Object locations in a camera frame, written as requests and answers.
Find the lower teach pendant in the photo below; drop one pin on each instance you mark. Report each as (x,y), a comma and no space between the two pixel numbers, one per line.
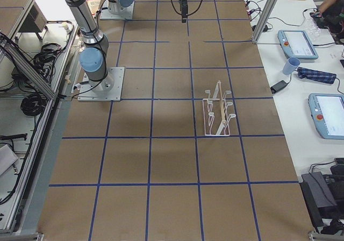
(327,114)

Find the teach pendant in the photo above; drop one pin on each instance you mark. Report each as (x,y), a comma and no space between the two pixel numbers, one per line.
(296,43)
(327,114)

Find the white wire cup rack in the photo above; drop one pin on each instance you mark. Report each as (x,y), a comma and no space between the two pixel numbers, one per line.
(216,112)

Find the black power adapter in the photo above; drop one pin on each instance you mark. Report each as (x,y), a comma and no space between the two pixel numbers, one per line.
(278,86)

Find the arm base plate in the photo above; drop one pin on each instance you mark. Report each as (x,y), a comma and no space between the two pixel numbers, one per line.
(108,90)
(126,14)

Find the diagonal aluminium frame bar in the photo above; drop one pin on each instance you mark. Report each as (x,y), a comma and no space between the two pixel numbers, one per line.
(22,64)

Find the aluminium frame post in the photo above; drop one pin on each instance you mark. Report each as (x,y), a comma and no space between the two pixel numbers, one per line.
(263,20)

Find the seated person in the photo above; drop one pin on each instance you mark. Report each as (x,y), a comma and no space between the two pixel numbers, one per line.
(330,16)

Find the grey box under bench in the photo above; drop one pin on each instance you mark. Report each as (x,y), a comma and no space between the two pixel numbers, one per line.
(35,22)

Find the upper teach pendant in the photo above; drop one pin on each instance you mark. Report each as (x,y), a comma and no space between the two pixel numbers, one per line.
(296,43)

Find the blue cup on desk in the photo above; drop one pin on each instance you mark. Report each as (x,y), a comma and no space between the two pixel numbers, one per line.
(291,65)

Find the blue plaid cloth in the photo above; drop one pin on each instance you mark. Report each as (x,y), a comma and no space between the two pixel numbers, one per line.
(316,75)

